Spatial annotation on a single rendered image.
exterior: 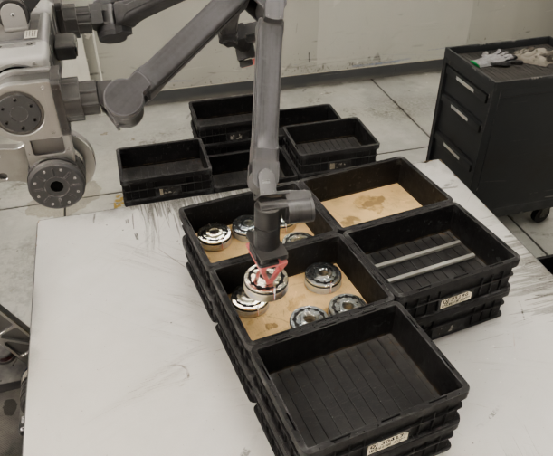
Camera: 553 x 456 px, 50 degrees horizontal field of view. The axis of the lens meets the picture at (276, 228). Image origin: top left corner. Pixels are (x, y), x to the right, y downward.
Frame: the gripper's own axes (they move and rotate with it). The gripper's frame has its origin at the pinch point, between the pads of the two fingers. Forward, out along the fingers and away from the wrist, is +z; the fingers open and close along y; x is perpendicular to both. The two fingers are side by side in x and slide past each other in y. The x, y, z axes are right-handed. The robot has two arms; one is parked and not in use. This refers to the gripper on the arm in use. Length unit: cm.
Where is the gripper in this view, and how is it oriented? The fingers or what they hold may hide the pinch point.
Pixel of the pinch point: (265, 273)
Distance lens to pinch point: 137.9
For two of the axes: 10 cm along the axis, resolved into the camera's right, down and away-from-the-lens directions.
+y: -3.7, -5.8, 7.3
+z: -0.3, 7.9, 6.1
